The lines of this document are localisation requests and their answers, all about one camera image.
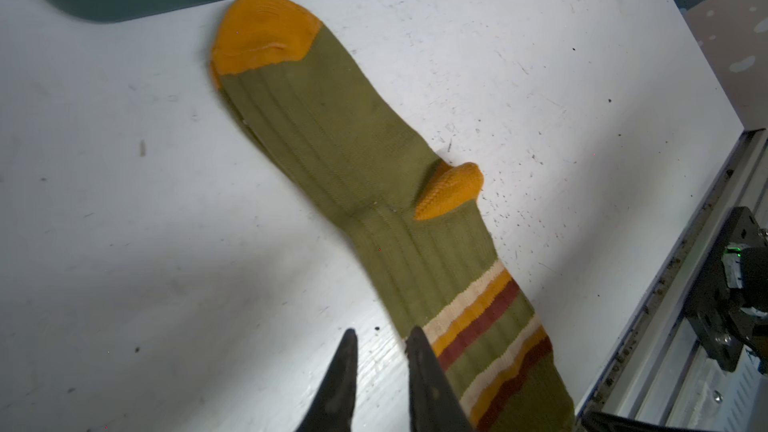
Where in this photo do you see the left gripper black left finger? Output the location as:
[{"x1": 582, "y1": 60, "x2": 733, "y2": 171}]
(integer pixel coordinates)
[{"x1": 297, "y1": 328, "x2": 358, "y2": 432}]

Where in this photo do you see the olive green striped sock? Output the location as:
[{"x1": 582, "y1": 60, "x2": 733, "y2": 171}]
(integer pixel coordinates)
[{"x1": 211, "y1": 0, "x2": 575, "y2": 431}]

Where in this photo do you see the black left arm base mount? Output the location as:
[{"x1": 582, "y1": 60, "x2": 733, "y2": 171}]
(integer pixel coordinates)
[{"x1": 684, "y1": 206, "x2": 767, "y2": 374}]

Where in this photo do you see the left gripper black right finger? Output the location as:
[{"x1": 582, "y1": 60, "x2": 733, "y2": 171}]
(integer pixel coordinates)
[{"x1": 406, "y1": 327, "x2": 474, "y2": 432}]

